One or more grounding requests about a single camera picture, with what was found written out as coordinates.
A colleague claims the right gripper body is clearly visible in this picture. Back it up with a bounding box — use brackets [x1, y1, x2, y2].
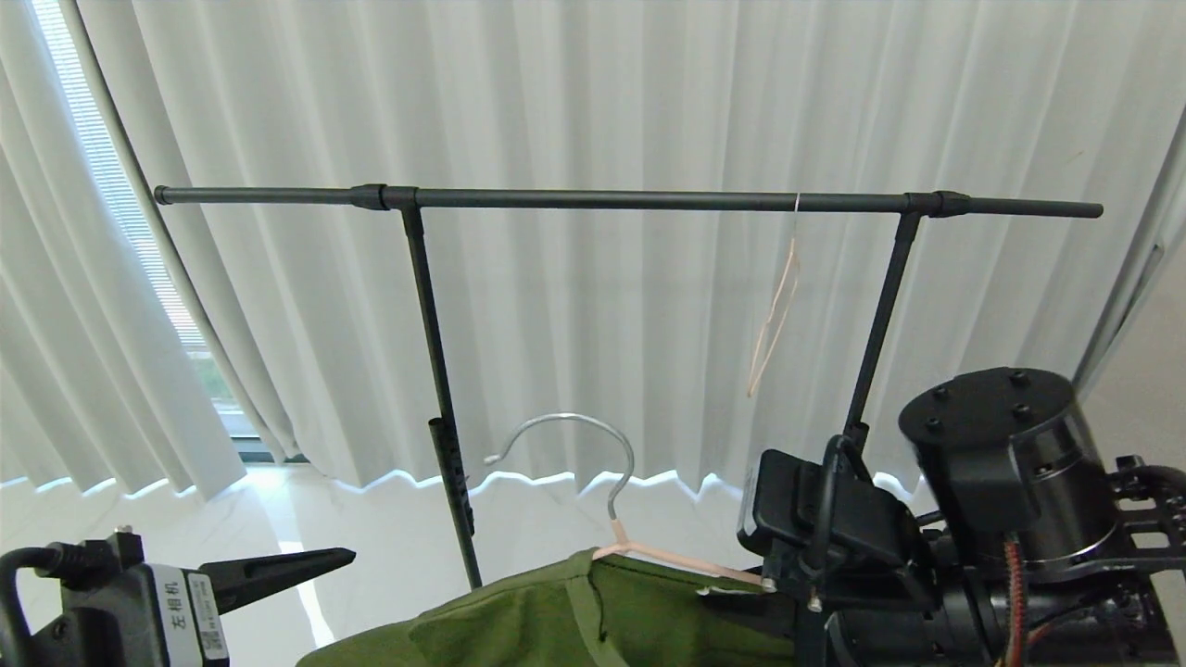
[795, 579, 1006, 667]

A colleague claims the window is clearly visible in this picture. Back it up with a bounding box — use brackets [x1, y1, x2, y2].
[32, 0, 307, 464]

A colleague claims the black clothes rack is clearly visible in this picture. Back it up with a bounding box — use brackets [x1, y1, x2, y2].
[153, 183, 1104, 589]

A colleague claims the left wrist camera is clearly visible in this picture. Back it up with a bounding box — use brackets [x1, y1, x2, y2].
[56, 528, 231, 667]

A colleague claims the black cable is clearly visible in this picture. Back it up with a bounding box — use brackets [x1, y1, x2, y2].
[0, 547, 70, 667]
[806, 434, 872, 594]

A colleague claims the green long-sleeved shirt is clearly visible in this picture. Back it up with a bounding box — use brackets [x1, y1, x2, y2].
[296, 548, 807, 667]

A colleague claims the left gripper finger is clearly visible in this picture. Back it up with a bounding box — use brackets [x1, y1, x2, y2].
[197, 547, 357, 615]

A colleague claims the pink clothes hanger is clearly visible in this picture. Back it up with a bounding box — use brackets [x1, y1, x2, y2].
[746, 195, 802, 399]
[484, 412, 777, 592]

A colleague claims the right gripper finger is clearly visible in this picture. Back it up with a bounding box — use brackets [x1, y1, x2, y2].
[697, 584, 800, 640]

